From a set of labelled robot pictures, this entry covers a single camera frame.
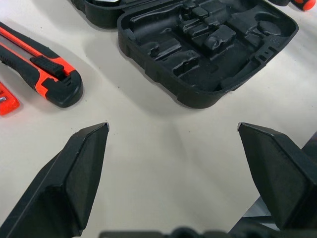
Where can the orange black utility knife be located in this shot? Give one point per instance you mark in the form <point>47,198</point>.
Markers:
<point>49,72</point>

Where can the orange wedge-shaped tool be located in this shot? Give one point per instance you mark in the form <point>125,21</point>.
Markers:
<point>8,106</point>

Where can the black tool case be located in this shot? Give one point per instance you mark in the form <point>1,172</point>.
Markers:
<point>148,67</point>

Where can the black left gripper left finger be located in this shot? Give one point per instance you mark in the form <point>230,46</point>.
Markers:
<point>54,193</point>

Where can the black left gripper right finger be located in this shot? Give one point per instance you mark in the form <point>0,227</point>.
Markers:
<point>280,178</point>

